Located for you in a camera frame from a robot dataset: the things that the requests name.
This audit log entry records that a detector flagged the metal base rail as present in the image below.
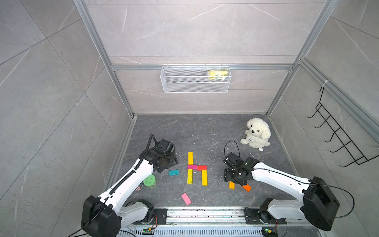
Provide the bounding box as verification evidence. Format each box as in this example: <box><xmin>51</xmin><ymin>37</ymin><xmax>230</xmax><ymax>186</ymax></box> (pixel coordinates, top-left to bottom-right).
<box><xmin>118</xmin><ymin>207</ymin><xmax>329</xmax><ymax>237</ymax></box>

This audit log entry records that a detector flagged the white wire basket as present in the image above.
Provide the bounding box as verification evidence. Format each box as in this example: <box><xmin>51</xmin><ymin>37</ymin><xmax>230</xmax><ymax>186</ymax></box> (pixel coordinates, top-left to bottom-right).
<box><xmin>160</xmin><ymin>66</ymin><xmax>232</xmax><ymax>93</ymax></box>

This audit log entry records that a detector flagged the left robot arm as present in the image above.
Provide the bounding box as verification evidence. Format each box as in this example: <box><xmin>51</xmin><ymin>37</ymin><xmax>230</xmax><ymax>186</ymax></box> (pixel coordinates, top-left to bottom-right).
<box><xmin>80</xmin><ymin>134</ymin><xmax>178</xmax><ymax>237</ymax></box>

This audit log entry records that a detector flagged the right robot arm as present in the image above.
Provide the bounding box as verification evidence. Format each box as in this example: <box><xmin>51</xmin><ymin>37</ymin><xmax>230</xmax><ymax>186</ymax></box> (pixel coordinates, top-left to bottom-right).
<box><xmin>223</xmin><ymin>153</ymin><xmax>340</xmax><ymax>231</ymax></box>

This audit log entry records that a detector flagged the red block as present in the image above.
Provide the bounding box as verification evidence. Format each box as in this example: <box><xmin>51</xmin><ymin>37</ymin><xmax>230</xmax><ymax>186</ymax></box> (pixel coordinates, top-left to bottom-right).
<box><xmin>197</xmin><ymin>165</ymin><xmax>207</xmax><ymax>171</ymax></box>

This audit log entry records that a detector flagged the amber orange block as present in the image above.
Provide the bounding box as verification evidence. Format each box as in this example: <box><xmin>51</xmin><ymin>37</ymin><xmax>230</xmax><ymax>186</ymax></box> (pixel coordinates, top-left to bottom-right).
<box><xmin>229</xmin><ymin>181</ymin><xmax>235</xmax><ymax>190</ymax></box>

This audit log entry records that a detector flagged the newspaper print can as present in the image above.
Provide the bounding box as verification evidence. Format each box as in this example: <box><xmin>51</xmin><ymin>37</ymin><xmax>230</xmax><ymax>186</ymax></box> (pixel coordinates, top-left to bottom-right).
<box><xmin>135</xmin><ymin>184</ymin><xmax>143</xmax><ymax>192</ymax></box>

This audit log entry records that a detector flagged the black wall hook rack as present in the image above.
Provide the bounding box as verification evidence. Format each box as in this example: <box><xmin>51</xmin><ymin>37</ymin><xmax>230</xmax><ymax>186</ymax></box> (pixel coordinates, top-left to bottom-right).
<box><xmin>307</xmin><ymin>87</ymin><xmax>379</xmax><ymax>168</ymax></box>

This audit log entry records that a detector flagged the pink block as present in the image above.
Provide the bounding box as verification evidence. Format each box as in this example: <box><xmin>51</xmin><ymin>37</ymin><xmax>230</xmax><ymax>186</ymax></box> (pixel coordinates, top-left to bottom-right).
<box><xmin>181</xmin><ymin>193</ymin><xmax>191</xmax><ymax>205</ymax></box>

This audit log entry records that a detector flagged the green lid jar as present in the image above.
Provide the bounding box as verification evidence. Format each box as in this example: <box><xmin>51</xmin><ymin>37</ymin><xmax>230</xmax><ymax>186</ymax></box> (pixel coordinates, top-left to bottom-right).
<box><xmin>143</xmin><ymin>174</ymin><xmax>157</xmax><ymax>188</ymax></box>

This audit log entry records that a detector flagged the lime yellow long block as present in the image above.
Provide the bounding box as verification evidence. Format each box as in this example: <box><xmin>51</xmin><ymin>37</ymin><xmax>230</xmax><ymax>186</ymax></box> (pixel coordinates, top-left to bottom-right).
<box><xmin>187</xmin><ymin>169</ymin><xmax>193</xmax><ymax>184</ymax></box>

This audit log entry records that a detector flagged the white plush dog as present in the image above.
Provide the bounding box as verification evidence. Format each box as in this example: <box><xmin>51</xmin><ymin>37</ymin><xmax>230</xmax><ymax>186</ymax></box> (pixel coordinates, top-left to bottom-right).
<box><xmin>240</xmin><ymin>118</ymin><xmax>271</xmax><ymax>149</ymax></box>

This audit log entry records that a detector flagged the teal block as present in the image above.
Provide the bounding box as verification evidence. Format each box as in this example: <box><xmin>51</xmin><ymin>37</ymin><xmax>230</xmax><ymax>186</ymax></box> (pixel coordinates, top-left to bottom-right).
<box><xmin>169</xmin><ymin>170</ymin><xmax>179</xmax><ymax>176</ymax></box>

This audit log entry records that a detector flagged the yellow sponge in basket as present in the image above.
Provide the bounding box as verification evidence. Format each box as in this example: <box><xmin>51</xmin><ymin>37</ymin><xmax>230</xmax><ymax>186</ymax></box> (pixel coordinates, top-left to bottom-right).
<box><xmin>206</xmin><ymin>70</ymin><xmax>229</xmax><ymax>81</ymax></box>

